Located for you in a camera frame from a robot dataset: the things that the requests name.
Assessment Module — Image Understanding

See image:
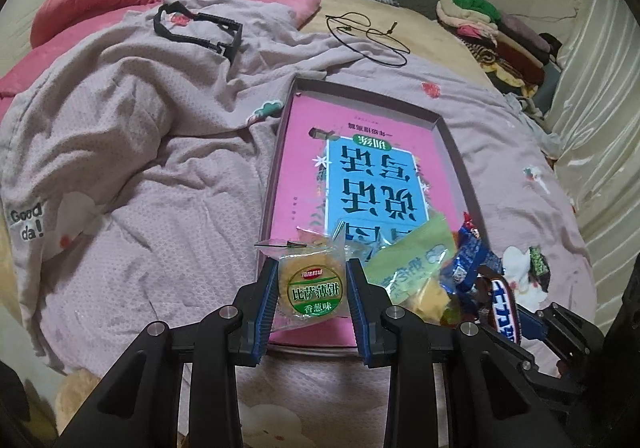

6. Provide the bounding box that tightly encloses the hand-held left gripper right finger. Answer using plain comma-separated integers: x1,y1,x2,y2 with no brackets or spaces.
346,258,576,448

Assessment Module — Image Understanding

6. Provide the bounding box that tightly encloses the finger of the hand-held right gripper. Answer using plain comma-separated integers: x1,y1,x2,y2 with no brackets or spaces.
480,328,587,400
515,302,607,365

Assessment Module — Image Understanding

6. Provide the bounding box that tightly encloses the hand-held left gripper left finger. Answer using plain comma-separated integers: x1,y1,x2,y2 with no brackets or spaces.
52,258,281,448

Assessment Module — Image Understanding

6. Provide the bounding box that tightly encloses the round cracker packet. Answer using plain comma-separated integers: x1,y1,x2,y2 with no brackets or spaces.
255,228,354,337

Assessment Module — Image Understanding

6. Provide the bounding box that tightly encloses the brown chocolate bar packet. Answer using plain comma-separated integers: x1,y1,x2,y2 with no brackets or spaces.
475,273,524,347

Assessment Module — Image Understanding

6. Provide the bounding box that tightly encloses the clear plastic packet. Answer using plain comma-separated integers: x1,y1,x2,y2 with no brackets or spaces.
332,218,392,265

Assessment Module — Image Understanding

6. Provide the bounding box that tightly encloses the pink cardboard box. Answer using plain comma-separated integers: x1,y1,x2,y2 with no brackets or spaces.
257,76,489,355

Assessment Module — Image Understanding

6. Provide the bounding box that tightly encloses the light green snack packet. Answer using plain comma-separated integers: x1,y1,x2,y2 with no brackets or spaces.
360,213,454,305

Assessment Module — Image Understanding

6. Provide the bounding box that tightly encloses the yellow pastry packet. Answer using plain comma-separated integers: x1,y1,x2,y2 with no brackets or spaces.
400,278,452,325

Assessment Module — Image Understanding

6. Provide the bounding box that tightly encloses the blue snack packet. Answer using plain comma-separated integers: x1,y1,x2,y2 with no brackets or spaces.
447,212,504,299

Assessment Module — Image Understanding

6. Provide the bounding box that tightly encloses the lilac crumpled blanket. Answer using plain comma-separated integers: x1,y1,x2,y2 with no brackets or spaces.
0,0,362,375

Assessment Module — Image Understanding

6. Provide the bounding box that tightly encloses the lilac printed bed sheet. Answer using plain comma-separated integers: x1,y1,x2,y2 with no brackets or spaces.
220,48,599,448

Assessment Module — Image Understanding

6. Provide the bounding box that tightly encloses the cream curtain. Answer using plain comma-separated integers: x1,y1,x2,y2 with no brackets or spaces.
544,0,640,269

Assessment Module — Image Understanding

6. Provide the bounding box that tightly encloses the pale grey cloth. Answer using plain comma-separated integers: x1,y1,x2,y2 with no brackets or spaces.
505,92,564,161

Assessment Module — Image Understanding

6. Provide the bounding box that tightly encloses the beige plush cushion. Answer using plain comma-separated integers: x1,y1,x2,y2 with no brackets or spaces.
52,368,107,440

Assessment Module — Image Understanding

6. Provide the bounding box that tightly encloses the beige blanket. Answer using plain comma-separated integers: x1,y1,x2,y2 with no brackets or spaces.
297,0,502,89

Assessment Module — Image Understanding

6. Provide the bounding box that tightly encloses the pile of folded clothes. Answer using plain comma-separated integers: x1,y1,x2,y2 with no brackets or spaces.
436,0,564,96

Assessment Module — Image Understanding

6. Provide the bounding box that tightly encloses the black plastic frame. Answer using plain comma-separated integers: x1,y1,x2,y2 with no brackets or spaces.
154,1,245,63

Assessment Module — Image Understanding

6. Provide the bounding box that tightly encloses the thin black cable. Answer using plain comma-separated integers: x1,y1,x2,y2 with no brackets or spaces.
325,12,409,68

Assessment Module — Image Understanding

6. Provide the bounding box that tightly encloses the thin wall wire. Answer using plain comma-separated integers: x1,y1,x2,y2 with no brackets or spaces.
515,10,582,26

